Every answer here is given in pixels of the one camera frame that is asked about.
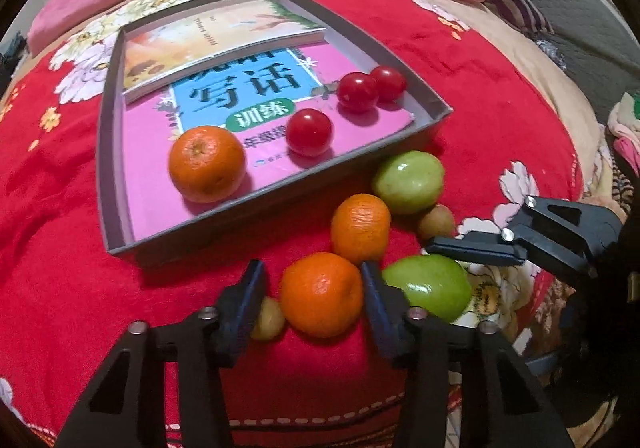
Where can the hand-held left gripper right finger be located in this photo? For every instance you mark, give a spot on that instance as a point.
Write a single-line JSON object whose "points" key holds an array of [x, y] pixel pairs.
{"points": [[375, 308]]}

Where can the red cherry tomato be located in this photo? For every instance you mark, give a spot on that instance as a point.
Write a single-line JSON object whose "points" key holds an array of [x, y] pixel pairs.
{"points": [[357, 92], [391, 83], [310, 132]]}

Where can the yellow sunflower book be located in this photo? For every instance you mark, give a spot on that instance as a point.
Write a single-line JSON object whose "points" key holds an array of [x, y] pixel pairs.
{"points": [[200, 43]]}

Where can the orange with green stem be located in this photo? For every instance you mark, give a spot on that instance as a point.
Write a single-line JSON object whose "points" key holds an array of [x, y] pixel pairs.
{"points": [[207, 163]]}

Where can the pink book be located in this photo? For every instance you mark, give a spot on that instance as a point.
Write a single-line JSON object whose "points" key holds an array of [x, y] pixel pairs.
{"points": [[150, 153]]}

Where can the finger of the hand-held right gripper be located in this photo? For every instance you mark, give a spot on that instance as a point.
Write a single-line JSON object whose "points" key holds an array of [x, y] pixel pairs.
{"points": [[475, 253]]}

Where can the green jujube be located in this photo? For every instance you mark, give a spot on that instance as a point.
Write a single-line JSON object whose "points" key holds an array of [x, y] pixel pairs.
{"points": [[409, 180], [430, 285]]}

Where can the large orange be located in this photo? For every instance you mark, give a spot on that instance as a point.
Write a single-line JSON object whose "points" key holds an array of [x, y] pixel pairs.
{"points": [[322, 295]]}

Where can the red floral blanket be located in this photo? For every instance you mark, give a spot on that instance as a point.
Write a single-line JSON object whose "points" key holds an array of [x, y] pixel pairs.
{"points": [[50, 228]]}

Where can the grey padded headboard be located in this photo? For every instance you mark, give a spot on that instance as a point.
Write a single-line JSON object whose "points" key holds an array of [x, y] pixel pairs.
{"points": [[575, 3]]}

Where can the grey cardboard box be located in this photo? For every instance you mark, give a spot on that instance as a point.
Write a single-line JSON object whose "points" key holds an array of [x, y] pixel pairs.
{"points": [[225, 215]]}

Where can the silver foil wrapper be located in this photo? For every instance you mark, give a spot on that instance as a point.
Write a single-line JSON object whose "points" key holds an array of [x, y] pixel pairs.
{"points": [[550, 53]]}

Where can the small orange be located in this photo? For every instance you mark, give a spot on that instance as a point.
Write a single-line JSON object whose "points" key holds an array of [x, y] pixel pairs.
{"points": [[360, 228]]}

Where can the colourful cloth pile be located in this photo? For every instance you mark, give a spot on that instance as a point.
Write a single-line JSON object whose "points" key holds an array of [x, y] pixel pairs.
{"points": [[625, 138]]}

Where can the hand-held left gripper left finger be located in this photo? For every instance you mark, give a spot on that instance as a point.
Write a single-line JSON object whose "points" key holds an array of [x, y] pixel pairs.
{"points": [[245, 308]]}

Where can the brown longan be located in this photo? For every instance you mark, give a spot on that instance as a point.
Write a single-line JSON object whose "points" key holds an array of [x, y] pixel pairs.
{"points": [[270, 320], [436, 223]]}

